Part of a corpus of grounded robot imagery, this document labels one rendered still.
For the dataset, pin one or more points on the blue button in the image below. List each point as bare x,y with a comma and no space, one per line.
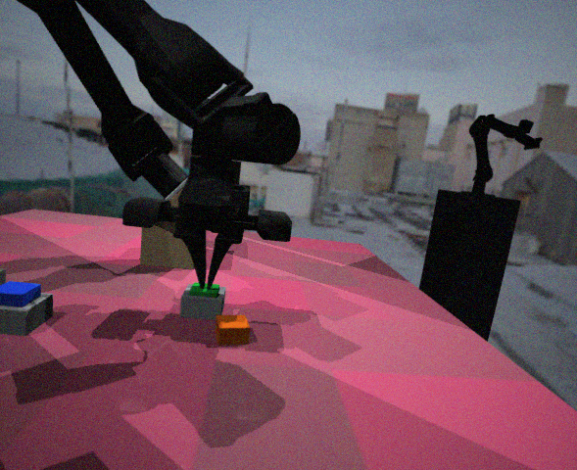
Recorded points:
23,308

